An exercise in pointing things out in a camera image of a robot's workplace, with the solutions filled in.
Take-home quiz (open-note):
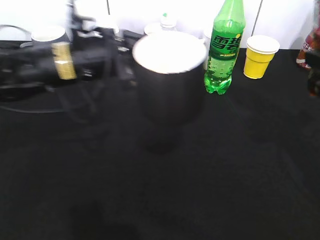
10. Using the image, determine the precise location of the black camera cable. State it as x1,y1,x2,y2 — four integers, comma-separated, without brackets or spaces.
0,23,98,118

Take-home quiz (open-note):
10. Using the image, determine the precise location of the dark red mug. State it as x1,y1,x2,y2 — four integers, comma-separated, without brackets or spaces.
144,22,163,36

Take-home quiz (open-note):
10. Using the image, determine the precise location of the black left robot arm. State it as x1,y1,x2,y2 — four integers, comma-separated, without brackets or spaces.
0,27,142,102

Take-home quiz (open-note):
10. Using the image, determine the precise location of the green sprite bottle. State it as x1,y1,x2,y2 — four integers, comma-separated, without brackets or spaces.
204,0,246,95

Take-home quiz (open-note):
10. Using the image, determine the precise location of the brown iced tea bottle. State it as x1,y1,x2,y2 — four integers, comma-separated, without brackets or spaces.
296,28,318,70

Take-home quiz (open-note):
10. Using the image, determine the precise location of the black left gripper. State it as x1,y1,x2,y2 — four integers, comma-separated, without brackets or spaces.
71,27,144,88

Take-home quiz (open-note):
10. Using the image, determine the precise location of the yellow paper cup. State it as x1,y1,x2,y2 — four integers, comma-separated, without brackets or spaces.
243,35,280,80

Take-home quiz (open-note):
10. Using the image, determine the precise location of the white ceramic mug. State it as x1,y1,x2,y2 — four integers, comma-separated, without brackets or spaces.
200,27,213,71

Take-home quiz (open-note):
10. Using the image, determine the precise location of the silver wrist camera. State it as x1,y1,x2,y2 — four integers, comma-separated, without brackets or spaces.
66,0,96,42

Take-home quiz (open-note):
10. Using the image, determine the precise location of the grey ceramic mug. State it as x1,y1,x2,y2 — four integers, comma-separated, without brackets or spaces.
19,25,70,48

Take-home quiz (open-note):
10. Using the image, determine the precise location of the black mug white interior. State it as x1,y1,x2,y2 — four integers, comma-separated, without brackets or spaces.
132,31,207,154

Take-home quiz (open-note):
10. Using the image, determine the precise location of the clear water bottle green label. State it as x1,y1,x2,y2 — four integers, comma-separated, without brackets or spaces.
160,12,177,31

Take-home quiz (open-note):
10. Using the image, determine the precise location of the cola bottle red label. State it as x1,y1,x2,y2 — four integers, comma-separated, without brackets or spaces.
306,27,320,98

